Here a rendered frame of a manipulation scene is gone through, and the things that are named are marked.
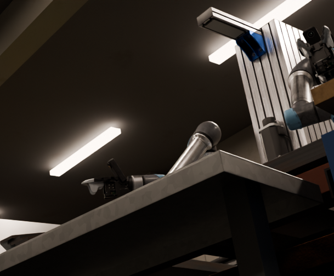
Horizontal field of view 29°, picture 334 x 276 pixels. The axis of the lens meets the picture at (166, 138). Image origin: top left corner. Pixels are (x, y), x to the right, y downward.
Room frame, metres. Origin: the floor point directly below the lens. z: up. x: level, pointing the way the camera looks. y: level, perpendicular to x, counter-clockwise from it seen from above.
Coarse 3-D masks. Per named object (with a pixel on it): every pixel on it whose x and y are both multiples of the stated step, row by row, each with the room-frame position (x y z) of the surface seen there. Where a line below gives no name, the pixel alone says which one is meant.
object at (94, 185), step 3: (87, 180) 2.52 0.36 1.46; (90, 180) 2.52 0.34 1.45; (93, 180) 2.52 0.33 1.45; (84, 183) 2.53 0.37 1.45; (87, 183) 2.53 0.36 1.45; (90, 183) 2.52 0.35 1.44; (93, 183) 2.53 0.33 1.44; (96, 183) 2.53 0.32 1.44; (99, 183) 2.53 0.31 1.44; (102, 183) 2.54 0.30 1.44; (90, 186) 2.52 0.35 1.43; (93, 186) 2.53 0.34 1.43; (96, 186) 2.53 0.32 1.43; (99, 186) 2.53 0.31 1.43; (102, 186) 2.54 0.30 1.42; (93, 189) 2.53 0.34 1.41; (96, 189) 2.53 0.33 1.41; (93, 192) 2.53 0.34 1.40
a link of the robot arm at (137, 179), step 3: (132, 177) 2.58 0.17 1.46; (135, 177) 2.57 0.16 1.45; (138, 177) 2.57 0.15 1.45; (141, 177) 2.58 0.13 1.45; (135, 180) 2.57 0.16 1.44; (138, 180) 2.57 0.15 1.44; (141, 180) 2.57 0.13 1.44; (135, 183) 2.57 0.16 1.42; (138, 183) 2.57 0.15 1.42; (141, 183) 2.58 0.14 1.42; (135, 186) 2.57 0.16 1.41; (138, 186) 2.58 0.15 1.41; (141, 186) 2.58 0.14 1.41
